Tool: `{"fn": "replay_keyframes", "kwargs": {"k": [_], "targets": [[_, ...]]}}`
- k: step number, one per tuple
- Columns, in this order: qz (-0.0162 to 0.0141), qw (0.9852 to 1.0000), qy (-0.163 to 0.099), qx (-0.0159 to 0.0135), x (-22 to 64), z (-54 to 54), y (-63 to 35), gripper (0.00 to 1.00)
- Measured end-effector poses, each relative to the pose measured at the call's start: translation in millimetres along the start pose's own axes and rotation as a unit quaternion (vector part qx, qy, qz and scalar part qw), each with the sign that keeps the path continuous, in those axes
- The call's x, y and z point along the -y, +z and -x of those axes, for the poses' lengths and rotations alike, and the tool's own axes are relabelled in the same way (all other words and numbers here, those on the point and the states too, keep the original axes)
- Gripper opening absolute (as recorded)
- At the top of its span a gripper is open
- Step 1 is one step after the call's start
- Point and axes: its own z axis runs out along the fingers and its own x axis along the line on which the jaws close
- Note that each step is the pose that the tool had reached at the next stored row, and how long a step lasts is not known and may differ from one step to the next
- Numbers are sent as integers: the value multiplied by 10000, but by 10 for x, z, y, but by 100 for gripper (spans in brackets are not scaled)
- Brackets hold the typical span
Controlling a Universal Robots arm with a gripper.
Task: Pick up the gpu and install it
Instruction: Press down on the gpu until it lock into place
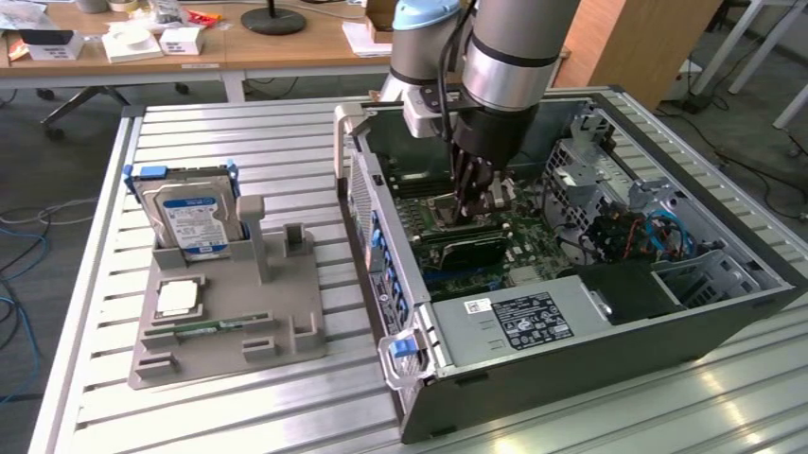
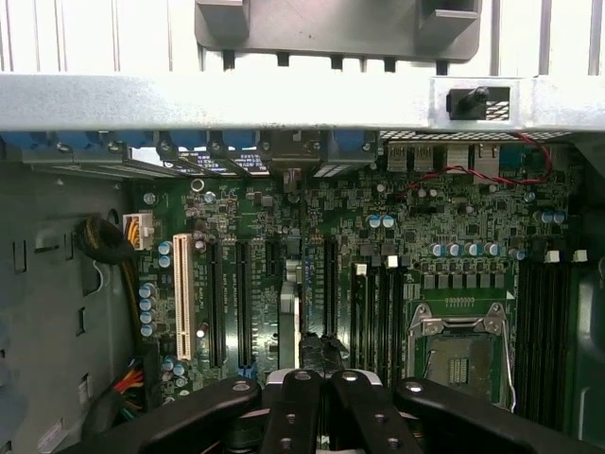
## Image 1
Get silver perforated disk cage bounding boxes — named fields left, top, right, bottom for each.
left=540, top=101, right=638, bottom=214

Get blue floor cable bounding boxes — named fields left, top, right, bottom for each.
left=0, top=226, right=45, bottom=406

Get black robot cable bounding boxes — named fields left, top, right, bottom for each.
left=436, top=0, right=480, bottom=143

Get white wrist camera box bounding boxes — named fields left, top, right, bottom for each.
left=401, top=87, right=468, bottom=139

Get RAM stick green label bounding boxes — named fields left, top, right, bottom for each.
left=420, top=228, right=510, bottom=252

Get blue wire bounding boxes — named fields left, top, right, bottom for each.
left=642, top=207, right=695, bottom=260

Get blue card retainer strip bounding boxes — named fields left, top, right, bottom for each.
left=367, top=210, right=408, bottom=330

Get CPU socket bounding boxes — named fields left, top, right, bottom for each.
left=427, top=191, right=466, bottom=226

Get white box black lid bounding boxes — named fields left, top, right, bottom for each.
left=16, top=28, right=86, bottom=61

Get green graphics card black shroud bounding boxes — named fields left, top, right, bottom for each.
left=434, top=235, right=508, bottom=272

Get black floor cable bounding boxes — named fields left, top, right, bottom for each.
left=655, top=108, right=808, bottom=218

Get silver CPU chip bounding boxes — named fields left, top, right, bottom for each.
left=154, top=281, right=197, bottom=317

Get silver disk bay bracket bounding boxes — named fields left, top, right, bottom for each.
left=649, top=249, right=762, bottom=309

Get blue case latch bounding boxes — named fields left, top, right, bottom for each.
left=387, top=338, right=423, bottom=361

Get red wire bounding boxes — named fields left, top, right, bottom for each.
left=630, top=213, right=651, bottom=259

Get white box with white roll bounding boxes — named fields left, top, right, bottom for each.
left=102, top=22, right=165, bottom=65

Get white table frame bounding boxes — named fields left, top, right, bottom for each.
left=690, top=0, right=808, bottom=130

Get black round lamp base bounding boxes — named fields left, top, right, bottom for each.
left=239, top=0, right=309, bottom=37

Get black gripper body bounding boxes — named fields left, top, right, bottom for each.
left=448, top=106, right=542, bottom=170

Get grey case handle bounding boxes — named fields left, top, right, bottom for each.
left=376, top=328, right=438, bottom=392
left=332, top=104, right=368, bottom=183

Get grey power supply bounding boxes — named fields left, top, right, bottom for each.
left=427, top=276, right=614, bottom=371

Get black chair base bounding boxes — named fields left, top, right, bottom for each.
left=37, top=84, right=190, bottom=141

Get white floor cable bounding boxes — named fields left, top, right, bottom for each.
left=0, top=197, right=100, bottom=226

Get brown cardboard box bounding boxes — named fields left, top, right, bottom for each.
left=363, top=0, right=400, bottom=44

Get grey parts rack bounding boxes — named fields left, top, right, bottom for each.
left=126, top=194, right=329, bottom=393

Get small white labelled box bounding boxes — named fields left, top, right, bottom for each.
left=157, top=26, right=207, bottom=57

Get hard disk blue caddy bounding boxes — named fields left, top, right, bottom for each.
left=118, top=163, right=245, bottom=262

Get green motherboard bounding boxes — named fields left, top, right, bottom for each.
left=380, top=158, right=575, bottom=304

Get white paper stack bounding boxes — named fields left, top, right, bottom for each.
left=339, top=21, right=393, bottom=59

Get black open PC case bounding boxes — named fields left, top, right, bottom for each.
left=332, top=90, right=797, bottom=445

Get clear bag dark parts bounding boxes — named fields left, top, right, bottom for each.
left=149, top=0, right=188, bottom=25

